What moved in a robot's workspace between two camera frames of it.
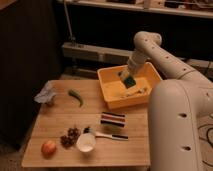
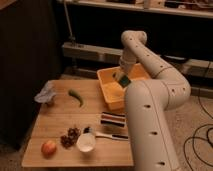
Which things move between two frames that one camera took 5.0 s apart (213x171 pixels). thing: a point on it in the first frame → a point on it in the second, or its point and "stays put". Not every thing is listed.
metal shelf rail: x=74 y=49 stays put
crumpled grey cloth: x=46 y=94 stays put
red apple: x=48 y=149 stays put
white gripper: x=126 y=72 → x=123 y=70
